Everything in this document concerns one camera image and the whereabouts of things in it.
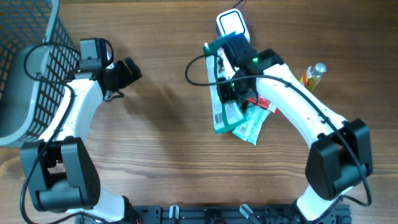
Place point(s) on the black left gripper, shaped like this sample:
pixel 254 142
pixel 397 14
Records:
pixel 126 77

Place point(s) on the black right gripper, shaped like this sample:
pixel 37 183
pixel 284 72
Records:
pixel 225 96

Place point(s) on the red small carton box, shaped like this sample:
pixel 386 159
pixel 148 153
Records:
pixel 264 103

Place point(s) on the green glove package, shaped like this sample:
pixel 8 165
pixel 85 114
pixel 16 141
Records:
pixel 226 116

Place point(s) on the teal wipes packet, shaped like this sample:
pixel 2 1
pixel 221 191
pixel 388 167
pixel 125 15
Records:
pixel 250 129

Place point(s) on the yellow oil bottle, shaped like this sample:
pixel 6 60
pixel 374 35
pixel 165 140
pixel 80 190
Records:
pixel 313 75

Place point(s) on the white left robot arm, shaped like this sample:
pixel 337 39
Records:
pixel 60 176

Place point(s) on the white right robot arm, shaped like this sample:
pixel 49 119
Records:
pixel 340 151

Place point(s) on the white barcode scanner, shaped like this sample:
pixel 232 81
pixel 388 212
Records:
pixel 231 21

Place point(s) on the black mounting rail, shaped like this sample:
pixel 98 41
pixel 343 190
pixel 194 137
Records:
pixel 268 214

